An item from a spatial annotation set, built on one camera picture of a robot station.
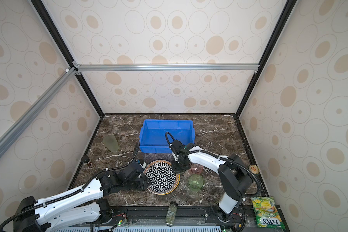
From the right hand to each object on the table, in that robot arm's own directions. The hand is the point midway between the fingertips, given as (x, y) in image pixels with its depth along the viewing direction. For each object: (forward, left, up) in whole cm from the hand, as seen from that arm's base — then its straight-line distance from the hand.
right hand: (176, 171), depth 85 cm
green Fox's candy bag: (-22, -46, -2) cm, 51 cm away
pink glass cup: (+3, -13, -3) cm, 13 cm away
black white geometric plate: (-5, +7, -1) cm, 9 cm away
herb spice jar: (-22, +2, 0) cm, 22 cm away
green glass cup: (-6, -12, -4) cm, 13 cm away
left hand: (-8, +13, +5) cm, 16 cm away
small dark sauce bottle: (+4, +51, +4) cm, 52 cm away
